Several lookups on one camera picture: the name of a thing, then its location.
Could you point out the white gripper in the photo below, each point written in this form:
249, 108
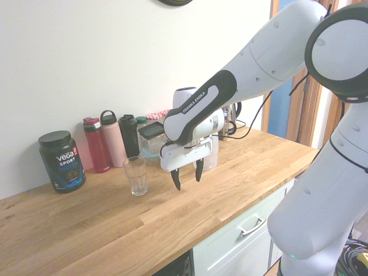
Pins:
184, 158

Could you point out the clear plastic pitcher blue lid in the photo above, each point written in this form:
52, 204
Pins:
212, 162

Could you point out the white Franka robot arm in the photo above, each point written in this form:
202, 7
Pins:
287, 43

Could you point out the pink water bottle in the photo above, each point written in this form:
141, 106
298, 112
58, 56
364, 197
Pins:
113, 143

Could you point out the red water bottle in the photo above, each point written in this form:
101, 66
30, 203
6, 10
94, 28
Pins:
96, 149

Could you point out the glass container teal lid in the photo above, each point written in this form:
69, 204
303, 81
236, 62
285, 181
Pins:
151, 156

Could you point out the clear drinking glass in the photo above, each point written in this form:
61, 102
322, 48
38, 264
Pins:
135, 178

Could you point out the square container black lid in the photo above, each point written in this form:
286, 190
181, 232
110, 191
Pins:
152, 132

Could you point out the glass French press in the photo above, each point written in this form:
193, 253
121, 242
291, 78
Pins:
228, 123

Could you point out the black shaker bottle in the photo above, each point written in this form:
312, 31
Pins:
129, 135

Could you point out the white cabinet drawer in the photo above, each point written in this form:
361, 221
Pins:
230, 253

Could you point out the black dishwasher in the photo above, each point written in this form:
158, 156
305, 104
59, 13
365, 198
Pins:
178, 264

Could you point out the black Vega protein tub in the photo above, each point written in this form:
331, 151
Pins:
63, 164

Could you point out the wooden door frame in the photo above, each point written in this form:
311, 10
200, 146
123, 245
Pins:
312, 120

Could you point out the black round wall clock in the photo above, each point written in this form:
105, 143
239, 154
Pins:
175, 2

